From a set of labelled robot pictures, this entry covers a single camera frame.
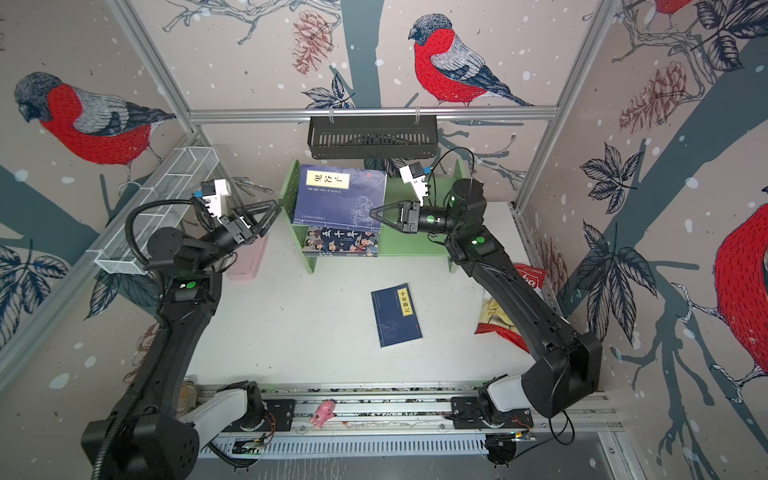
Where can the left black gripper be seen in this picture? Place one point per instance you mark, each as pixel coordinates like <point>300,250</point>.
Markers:
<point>241,228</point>

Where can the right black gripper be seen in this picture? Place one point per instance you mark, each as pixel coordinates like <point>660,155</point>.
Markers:
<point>411,220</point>

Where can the illustrated Chinese history book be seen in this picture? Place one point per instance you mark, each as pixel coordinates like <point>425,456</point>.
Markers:
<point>325,241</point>

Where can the navy booklet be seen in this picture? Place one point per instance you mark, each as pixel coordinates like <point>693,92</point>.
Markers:
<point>395,316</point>
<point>339,197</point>

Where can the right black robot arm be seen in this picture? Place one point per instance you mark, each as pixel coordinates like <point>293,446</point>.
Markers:
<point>567,363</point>

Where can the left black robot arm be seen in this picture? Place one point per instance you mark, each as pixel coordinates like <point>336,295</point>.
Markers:
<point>143,437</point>

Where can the pink pencil case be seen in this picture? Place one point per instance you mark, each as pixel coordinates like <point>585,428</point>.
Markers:
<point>249,259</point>

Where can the red Chuba chips bag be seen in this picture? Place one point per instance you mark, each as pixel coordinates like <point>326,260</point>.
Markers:
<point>493,319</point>

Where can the pink pig toy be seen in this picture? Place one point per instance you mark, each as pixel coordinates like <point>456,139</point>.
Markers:
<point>324,412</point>

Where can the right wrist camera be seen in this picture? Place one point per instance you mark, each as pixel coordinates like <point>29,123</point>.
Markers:
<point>417,176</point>

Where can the black hanging wire basket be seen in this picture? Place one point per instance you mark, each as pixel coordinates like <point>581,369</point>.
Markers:
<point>373,137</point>

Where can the aluminium mounting rail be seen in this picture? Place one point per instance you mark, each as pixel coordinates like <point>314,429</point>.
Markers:
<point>370,409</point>

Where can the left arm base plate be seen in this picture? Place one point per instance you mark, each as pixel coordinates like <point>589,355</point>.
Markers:
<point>277,416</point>

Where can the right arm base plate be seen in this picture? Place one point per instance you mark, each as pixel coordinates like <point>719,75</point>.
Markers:
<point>475,413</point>

